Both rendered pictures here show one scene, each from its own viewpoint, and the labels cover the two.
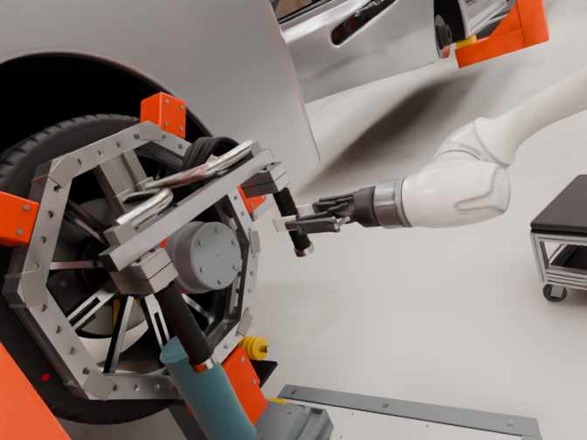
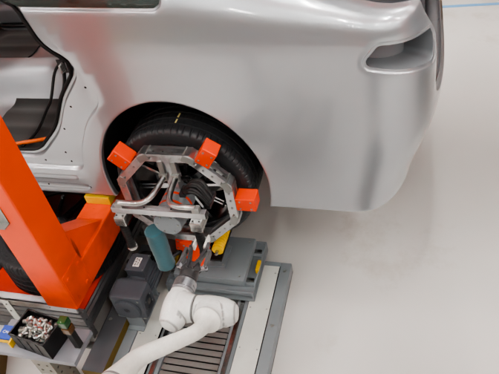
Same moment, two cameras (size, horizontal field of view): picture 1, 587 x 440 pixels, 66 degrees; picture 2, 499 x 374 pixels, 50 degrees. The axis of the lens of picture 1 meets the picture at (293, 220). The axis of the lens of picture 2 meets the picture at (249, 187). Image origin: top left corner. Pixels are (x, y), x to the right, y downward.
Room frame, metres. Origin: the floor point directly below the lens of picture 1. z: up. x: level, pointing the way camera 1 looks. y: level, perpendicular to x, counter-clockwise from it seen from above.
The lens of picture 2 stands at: (0.63, -1.52, 2.47)
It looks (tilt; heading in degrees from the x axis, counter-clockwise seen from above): 42 degrees down; 71
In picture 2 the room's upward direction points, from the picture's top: 11 degrees counter-clockwise
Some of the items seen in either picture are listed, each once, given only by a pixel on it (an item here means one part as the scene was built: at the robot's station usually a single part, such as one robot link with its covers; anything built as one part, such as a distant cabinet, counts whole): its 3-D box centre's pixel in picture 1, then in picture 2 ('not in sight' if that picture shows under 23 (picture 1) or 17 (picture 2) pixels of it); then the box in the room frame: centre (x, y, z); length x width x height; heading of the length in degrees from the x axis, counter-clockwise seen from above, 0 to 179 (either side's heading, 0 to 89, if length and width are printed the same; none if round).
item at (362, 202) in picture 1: (359, 209); (190, 271); (0.79, -0.12, 0.83); 0.09 x 0.08 x 0.07; 51
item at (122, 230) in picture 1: (113, 195); (139, 184); (0.75, 0.26, 1.03); 0.19 x 0.18 x 0.11; 51
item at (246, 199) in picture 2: (243, 196); (247, 199); (1.16, 0.10, 0.85); 0.09 x 0.08 x 0.07; 141
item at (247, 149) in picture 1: (192, 153); (183, 187); (0.91, 0.13, 1.03); 0.19 x 0.18 x 0.11; 51
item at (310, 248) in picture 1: (292, 220); (201, 242); (0.89, 0.00, 0.83); 0.04 x 0.04 x 0.16
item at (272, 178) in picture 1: (263, 179); (198, 220); (0.91, 0.03, 0.93); 0.09 x 0.05 x 0.05; 51
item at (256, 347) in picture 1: (226, 346); (223, 232); (1.06, 0.29, 0.51); 0.29 x 0.06 x 0.06; 51
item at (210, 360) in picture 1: (183, 324); (128, 235); (0.63, 0.22, 0.83); 0.04 x 0.04 x 0.16
